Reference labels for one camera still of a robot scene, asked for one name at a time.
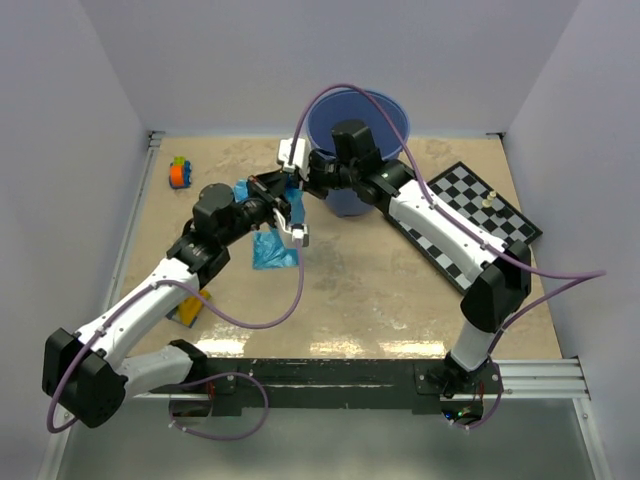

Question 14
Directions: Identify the aluminium frame rail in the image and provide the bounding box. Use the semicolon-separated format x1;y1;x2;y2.
62;355;591;401

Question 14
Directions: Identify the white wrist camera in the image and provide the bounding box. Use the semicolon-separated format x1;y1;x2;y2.
285;223;309;248
276;138;310;180

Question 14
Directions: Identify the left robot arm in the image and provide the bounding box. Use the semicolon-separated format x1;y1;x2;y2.
42;171;291;433

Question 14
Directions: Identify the single blue trash bag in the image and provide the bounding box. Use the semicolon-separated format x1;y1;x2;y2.
252;187;305;270

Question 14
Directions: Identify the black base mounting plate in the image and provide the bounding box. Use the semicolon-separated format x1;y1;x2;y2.
147;357;506;417

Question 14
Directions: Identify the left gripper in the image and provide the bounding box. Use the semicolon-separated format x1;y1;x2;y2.
220;167;292;247

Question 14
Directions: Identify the white chess piece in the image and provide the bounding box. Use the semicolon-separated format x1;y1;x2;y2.
482;190;497;209

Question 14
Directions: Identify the purple cable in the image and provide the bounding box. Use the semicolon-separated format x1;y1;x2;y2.
290;83;607;431
45;239;305;440

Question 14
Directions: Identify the blue plastic trash bin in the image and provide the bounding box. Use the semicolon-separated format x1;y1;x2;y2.
306;87;410;217

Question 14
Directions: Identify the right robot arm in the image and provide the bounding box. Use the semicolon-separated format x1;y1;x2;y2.
275;120;531;398

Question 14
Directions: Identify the orange blue toy car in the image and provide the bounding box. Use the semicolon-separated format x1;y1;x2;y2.
168;156;192;190

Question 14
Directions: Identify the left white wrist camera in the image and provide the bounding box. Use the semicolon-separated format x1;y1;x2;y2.
285;223;309;248

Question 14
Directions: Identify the yellow blue toy block pile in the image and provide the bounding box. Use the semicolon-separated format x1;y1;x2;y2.
166;296;203;328

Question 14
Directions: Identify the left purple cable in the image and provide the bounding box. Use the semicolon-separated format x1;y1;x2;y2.
45;239;305;440

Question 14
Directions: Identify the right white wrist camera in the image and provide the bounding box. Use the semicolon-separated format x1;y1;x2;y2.
276;138;310;180

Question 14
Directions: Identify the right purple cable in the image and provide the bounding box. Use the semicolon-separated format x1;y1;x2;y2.
290;83;607;431

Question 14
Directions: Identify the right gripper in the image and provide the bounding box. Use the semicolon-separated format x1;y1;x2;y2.
288;152;359;201

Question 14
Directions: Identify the blue trash bag roll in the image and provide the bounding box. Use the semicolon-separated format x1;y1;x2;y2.
233;179;249;203

